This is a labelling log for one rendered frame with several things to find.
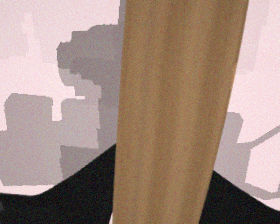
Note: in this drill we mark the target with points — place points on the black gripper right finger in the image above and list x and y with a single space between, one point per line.
225 203

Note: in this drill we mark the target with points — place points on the wooden board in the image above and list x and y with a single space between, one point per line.
179 60

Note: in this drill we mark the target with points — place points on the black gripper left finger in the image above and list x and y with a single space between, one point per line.
85 197

